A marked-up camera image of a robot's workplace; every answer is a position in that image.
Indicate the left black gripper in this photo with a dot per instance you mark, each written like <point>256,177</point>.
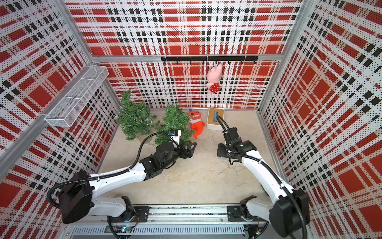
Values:
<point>189,153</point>

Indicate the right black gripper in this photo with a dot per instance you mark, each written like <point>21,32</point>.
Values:
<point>220,150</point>

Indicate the small christmas tree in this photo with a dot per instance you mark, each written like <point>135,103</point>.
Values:
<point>175,119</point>
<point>135,118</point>

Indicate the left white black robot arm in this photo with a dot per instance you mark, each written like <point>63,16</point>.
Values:
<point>83,195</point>

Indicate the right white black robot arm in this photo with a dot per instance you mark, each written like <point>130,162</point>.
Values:
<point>286,208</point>

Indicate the red shark plush toy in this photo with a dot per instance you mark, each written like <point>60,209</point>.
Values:
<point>196,123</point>

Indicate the white wooden tissue box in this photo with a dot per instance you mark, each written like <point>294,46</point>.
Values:
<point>212,121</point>

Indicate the pink pig plush toy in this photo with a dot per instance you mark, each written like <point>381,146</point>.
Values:
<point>213,78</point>

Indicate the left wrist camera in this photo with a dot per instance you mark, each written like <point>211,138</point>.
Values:
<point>175,137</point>

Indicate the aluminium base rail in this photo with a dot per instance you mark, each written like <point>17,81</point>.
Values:
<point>194,221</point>

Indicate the black hook rail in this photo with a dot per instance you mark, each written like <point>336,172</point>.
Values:
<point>215,59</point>

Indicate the white wire mesh shelf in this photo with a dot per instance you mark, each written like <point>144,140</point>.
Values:
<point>66,111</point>

